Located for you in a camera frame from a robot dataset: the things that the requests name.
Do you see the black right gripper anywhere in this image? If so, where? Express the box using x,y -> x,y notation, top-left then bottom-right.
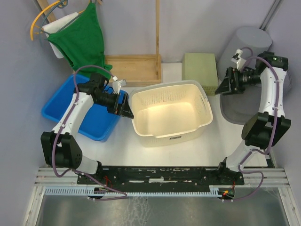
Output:
214,66 -> 261,95

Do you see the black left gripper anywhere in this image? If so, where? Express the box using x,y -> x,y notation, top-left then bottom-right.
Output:
95,91 -> 134,119

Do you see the grey slotted laundry basket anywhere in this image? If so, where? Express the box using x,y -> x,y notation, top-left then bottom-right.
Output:
219,68 -> 293,125

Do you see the blue plastic tub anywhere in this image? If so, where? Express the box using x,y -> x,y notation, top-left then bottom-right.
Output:
41,76 -> 121,142

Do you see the pale green plastic tray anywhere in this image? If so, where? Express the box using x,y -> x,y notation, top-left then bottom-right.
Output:
182,53 -> 218,96

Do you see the cream plastic basket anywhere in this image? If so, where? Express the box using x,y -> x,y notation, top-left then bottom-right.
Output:
129,80 -> 213,147

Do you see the grey round plastic bin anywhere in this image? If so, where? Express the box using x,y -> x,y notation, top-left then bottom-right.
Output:
217,26 -> 272,77

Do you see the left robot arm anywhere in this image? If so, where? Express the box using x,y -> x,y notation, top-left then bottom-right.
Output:
40,73 -> 134,184

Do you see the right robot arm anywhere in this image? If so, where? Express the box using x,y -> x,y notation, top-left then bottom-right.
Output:
215,48 -> 291,184

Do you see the green cloth garment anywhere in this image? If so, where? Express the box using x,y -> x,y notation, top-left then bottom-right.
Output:
48,2 -> 112,79

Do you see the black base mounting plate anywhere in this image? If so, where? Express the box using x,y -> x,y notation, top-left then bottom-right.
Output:
92,166 -> 245,192

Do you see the white towel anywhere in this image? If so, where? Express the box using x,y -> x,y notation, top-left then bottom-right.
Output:
42,12 -> 79,59

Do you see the yellow clothes hanger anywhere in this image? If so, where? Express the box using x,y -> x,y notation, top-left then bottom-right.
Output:
30,0 -> 60,41

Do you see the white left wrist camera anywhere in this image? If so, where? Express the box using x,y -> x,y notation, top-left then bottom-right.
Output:
112,76 -> 127,94

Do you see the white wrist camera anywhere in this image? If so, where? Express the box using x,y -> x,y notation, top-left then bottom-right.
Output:
231,49 -> 246,70
112,76 -> 127,94

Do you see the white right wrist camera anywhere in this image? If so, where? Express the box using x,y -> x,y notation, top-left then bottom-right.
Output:
231,49 -> 246,70

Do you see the wooden frame tray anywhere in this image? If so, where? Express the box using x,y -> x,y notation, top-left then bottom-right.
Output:
106,54 -> 162,87

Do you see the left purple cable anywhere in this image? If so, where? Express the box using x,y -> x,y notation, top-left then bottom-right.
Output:
52,65 -> 129,202

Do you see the aluminium frame rail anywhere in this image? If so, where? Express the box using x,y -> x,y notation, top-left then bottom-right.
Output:
34,167 -> 290,188

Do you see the light blue cable duct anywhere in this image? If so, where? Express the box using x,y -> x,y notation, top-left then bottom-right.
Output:
44,186 -> 222,197

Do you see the wooden upright post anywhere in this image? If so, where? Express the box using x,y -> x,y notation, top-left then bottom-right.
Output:
155,0 -> 160,56

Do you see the wooden slanted post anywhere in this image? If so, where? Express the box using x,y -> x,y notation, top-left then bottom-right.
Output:
34,0 -> 57,28

